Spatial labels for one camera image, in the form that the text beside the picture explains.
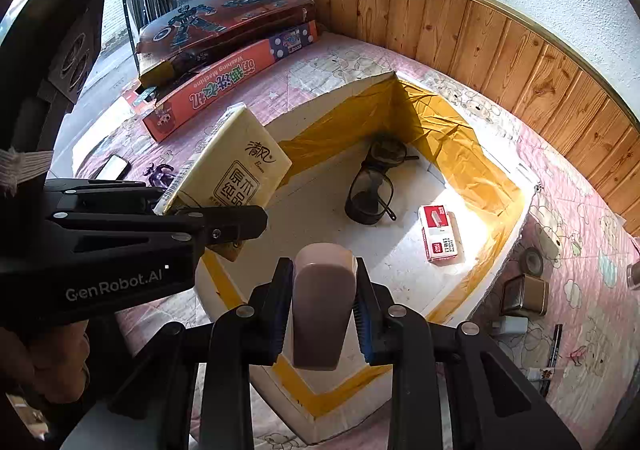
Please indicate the black marker pen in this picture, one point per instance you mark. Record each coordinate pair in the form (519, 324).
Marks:
(556, 340)

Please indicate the person's left hand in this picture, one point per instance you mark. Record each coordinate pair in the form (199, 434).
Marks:
(50, 360)

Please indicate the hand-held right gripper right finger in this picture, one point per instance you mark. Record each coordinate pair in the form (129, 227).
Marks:
(364, 325)

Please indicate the glass jar with metal lid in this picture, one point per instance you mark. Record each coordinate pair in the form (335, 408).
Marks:
(634, 276)

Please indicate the white box with yellow tape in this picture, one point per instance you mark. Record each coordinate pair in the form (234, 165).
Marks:
(320, 190)

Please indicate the gold metal tin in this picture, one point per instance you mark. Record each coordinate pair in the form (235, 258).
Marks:
(525, 297)

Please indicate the small clear box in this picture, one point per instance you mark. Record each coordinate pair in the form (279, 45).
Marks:
(542, 372)

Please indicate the black smartphone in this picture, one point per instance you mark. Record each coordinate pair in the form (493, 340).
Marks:
(112, 168)

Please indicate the orange toy box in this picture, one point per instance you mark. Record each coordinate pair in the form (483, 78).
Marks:
(225, 80)

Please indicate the yellow white carton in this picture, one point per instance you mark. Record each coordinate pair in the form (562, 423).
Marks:
(235, 165)

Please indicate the small red card packet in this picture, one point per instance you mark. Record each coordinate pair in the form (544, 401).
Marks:
(137, 100)

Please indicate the red and white staple box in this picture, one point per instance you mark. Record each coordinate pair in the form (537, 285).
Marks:
(440, 235)

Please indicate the pink printed blanket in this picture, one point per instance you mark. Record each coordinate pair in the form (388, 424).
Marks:
(575, 230)

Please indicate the white charger plug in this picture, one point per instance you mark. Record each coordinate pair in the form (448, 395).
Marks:
(512, 325)

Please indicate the pink stapler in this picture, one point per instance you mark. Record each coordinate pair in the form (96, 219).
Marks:
(320, 300)

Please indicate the black eyeglasses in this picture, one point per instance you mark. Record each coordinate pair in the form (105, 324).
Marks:
(370, 195)

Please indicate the green tape roll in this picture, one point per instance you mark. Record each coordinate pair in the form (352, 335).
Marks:
(526, 264)

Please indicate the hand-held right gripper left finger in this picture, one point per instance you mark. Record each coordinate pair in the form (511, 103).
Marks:
(281, 312)

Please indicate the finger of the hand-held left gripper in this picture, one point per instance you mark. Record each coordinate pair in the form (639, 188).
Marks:
(230, 225)
(100, 195)

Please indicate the purple toy figure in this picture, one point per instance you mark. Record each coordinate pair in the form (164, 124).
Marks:
(157, 175)

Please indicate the robot print toy box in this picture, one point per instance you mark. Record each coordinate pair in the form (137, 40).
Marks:
(225, 15)

